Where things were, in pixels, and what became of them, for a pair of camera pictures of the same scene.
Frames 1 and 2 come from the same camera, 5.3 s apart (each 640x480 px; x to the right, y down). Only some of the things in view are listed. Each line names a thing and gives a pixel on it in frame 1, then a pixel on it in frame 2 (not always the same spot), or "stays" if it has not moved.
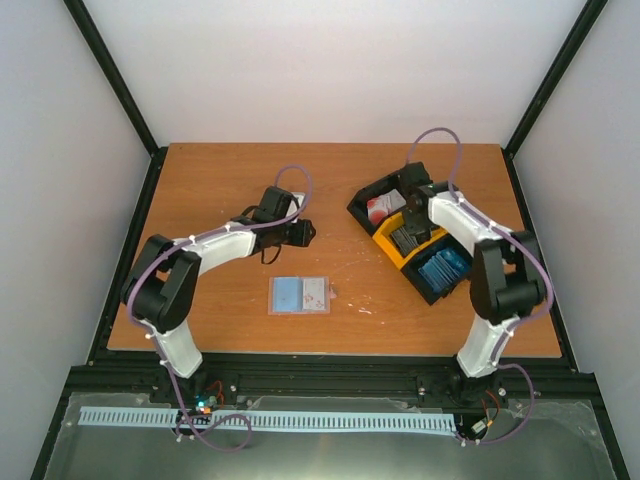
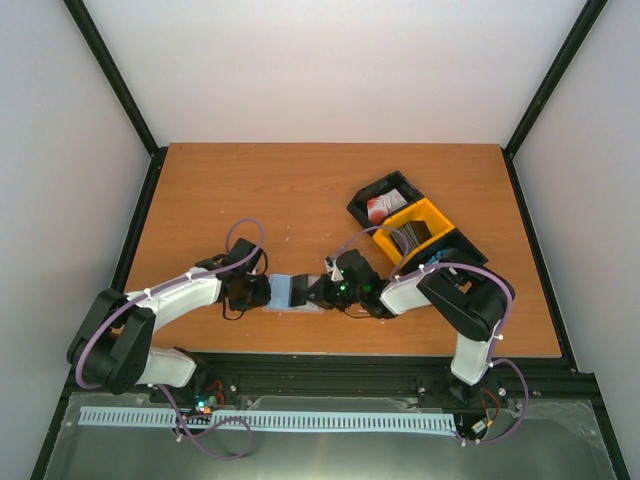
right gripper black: (415, 229) -> (322, 296)
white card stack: (379, 207) stays
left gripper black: (301, 238) -> (263, 298)
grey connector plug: (478, 426) stays
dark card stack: (404, 241) stays
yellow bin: (384, 240) stays
